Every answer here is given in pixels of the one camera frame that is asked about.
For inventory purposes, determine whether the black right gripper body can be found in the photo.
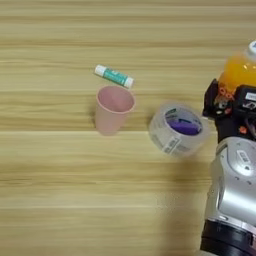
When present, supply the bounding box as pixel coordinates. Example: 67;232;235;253
212;94;256;145

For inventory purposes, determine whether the pink plastic cup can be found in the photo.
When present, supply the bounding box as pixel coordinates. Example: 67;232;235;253
94;85;137;137

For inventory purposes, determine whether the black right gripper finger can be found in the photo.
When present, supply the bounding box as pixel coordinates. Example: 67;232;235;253
201;78;220;120

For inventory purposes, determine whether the orange juice bottle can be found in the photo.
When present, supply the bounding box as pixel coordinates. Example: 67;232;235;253
215;39;256;99

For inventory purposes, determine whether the clear packing tape roll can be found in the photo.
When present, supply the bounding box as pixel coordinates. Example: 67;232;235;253
147;102;211;159

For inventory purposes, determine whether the green white glue stick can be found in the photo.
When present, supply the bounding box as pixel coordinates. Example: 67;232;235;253
93;64;135;90

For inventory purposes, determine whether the black box with white label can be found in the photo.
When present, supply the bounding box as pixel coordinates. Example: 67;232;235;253
234;84;256;114

